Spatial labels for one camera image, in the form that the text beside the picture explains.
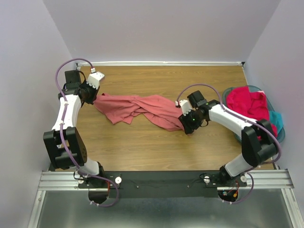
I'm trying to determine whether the magenta t shirt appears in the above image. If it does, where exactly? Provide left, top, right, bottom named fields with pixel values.
left=224, top=86, right=278, bottom=137

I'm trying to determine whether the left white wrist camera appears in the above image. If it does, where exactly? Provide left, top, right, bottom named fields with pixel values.
left=86, top=72, right=105, bottom=89

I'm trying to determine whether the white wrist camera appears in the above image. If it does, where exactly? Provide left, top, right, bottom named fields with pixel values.
left=179, top=100, right=193, bottom=116
left=86, top=72, right=105, bottom=89

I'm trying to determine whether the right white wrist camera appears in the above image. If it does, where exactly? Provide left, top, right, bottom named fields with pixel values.
left=179, top=100, right=193, bottom=116

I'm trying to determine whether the salmon pink t shirt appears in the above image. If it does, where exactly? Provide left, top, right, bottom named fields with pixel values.
left=94, top=93, right=184, bottom=132

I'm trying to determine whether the aluminium front rail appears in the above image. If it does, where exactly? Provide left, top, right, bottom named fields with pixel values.
left=38, top=170, right=294, bottom=191

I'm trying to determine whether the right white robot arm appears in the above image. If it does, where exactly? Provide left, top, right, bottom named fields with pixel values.
left=175, top=91, right=281, bottom=186

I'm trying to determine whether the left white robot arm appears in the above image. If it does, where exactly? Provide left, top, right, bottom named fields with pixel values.
left=43, top=69, right=109, bottom=188

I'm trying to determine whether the teal t shirt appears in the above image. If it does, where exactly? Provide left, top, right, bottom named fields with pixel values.
left=269, top=111, right=284, bottom=133

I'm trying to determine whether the teal plastic basket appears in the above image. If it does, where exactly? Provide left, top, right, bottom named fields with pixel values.
left=222, top=85, right=285, bottom=143

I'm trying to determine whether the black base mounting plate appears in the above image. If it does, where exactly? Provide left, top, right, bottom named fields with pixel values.
left=74, top=170, right=247, bottom=200

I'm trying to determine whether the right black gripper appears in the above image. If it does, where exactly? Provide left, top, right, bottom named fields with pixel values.
left=178, top=108, right=204, bottom=134

